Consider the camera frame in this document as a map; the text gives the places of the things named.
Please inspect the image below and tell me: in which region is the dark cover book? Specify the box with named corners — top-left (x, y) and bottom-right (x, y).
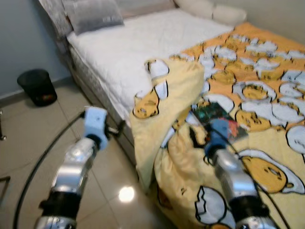
top-left (191, 101), bottom-right (249, 144)

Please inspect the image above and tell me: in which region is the orange wrapper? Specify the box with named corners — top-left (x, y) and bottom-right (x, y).
top-left (38, 93), bottom-right (54, 104)

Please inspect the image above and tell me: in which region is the black mesh trash bin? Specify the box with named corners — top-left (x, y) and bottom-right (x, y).
top-left (17, 69), bottom-right (58, 107)

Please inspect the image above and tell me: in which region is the grey pillow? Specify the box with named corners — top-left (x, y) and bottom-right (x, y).
top-left (61, 0), bottom-right (124, 36)

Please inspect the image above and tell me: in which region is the black metal stand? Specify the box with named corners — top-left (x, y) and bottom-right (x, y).
top-left (0, 176), bottom-right (11, 207)

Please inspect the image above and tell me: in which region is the long cream bolster pillow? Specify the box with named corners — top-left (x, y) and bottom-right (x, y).
top-left (174, 0), bottom-right (215, 20)

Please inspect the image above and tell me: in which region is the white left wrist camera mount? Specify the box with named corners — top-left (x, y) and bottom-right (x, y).
top-left (83, 107), bottom-right (109, 144)

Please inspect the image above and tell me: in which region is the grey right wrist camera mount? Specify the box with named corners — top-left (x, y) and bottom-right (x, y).
top-left (205, 118), bottom-right (232, 156)

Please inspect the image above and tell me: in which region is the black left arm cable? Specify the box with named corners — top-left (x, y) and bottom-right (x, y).
top-left (13, 111), bottom-right (86, 229)

